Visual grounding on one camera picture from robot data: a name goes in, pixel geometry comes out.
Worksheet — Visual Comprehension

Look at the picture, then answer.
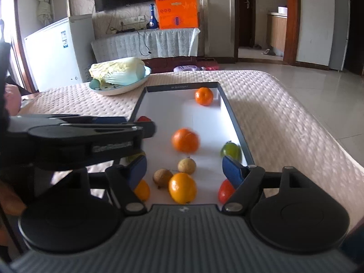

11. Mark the brown wooden door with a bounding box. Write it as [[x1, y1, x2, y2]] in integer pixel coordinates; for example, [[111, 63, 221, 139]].
[[283, 0, 301, 65]]

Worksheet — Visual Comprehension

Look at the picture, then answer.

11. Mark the brown television cabinet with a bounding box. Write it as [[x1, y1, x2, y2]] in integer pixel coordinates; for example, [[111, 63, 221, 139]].
[[142, 57, 217, 69]]

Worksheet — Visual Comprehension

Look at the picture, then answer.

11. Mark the pale longan fruit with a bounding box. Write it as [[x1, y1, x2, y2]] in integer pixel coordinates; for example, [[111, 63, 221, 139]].
[[178, 157, 197, 175]]

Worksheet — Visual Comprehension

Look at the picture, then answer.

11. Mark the pale green curtain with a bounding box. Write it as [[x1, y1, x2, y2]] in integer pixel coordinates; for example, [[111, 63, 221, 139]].
[[33, 0, 53, 27]]

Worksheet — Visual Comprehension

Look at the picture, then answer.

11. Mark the person's left hand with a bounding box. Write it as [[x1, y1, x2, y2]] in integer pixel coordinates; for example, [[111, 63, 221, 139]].
[[0, 180, 27, 215]]

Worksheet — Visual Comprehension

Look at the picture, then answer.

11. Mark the white purple plastic object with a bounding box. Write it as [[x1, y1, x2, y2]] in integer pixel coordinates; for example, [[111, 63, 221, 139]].
[[173, 65, 200, 73]]

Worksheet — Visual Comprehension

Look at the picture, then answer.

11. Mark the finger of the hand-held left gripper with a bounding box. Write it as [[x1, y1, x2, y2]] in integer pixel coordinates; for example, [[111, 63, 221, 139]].
[[95, 116, 127, 126], [125, 121, 157, 141]]

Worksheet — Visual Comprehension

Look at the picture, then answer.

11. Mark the white lace cabinet cloth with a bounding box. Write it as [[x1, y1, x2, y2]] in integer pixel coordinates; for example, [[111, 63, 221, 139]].
[[91, 28, 201, 63]]

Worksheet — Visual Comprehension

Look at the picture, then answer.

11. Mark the pink plush pillow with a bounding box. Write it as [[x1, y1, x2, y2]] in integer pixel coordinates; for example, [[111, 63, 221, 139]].
[[6, 84, 23, 116]]

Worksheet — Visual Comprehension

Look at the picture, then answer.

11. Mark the green tomato with calyx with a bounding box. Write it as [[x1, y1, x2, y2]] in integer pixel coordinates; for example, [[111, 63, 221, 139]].
[[221, 141, 242, 162]]

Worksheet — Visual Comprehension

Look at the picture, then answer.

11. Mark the smooth yellow-orange orange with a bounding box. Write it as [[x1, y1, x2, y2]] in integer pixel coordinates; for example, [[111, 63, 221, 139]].
[[134, 179, 151, 202], [168, 172, 198, 204]]

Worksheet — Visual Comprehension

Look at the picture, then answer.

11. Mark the red apple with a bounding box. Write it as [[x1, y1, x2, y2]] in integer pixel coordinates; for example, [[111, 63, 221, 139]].
[[218, 179, 236, 204]]

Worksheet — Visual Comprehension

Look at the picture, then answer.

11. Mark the light blue plate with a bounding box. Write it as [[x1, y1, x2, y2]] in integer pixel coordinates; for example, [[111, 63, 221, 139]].
[[89, 66, 152, 96]]

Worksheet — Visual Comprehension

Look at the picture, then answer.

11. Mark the napa cabbage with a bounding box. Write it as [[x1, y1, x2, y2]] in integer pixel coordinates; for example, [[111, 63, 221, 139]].
[[89, 57, 146, 86]]

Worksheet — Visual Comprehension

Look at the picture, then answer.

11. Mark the wooden kitchen cabinet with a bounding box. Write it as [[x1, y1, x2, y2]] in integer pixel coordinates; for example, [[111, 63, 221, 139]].
[[267, 12, 288, 53]]

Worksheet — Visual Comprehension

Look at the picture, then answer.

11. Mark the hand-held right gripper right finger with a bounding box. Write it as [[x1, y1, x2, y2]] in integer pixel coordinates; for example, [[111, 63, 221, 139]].
[[219, 155, 312, 215]]

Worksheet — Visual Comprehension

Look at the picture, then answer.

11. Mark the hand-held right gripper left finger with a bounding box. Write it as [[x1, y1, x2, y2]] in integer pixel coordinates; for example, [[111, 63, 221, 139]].
[[61, 156, 148, 217]]

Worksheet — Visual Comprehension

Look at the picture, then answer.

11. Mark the white wall socket strip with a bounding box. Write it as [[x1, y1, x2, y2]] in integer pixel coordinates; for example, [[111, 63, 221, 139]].
[[120, 16, 144, 25]]

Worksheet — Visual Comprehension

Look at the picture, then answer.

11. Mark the grey refrigerator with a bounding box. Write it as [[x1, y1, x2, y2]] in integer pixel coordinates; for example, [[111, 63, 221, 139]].
[[329, 0, 351, 72]]

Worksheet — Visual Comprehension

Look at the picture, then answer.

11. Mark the grey cardboard box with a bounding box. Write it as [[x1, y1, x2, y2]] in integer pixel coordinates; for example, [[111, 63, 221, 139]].
[[126, 82, 255, 205]]

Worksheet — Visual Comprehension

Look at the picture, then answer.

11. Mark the orange paper bag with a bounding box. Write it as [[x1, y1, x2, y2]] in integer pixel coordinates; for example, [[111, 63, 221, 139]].
[[155, 0, 199, 30]]

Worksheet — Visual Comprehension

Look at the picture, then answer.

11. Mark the brown kiwi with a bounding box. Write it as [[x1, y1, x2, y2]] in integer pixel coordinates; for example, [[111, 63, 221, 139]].
[[153, 169, 173, 190]]

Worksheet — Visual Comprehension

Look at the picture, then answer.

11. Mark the white chest freezer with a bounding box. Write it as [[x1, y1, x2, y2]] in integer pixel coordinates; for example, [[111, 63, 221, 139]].
[[24, 14, 96, 92]]

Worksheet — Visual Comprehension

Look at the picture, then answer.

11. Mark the orange mandarin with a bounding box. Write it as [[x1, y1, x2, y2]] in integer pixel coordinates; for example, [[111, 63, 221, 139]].
[[195, 87, 214, 106], [171, 128, 200, 153]]

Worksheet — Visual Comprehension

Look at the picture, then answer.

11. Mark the black cable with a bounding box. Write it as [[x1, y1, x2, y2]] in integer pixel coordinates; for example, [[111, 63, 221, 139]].
[[139, 30, 153, 58]]

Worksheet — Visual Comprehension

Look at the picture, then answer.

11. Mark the dark wooden door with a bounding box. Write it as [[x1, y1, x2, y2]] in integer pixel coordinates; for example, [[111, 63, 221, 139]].
[[235, 0, 256, 49]]

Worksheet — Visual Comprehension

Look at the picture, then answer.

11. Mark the blue glass bottle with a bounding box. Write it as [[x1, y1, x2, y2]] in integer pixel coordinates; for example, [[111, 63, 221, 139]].
[[147, 3, 159, 30]]

